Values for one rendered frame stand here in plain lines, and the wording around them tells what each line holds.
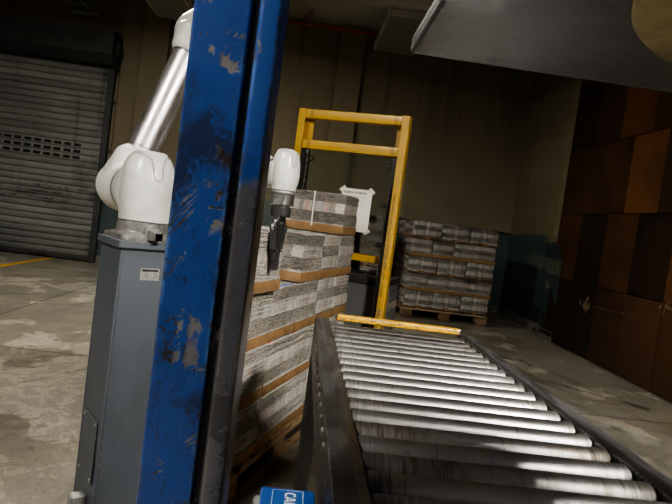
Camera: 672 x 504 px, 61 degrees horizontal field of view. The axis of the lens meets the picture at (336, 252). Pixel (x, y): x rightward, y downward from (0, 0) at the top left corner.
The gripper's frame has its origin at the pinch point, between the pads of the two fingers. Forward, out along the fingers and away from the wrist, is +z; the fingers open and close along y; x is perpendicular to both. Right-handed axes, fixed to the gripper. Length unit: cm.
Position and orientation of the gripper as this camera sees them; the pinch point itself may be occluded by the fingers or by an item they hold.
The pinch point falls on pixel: (274, 260)
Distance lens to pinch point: 214.6
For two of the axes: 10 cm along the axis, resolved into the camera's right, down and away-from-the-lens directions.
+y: -2.8, 0.1, -9.6
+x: 9.5, 1.4, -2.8
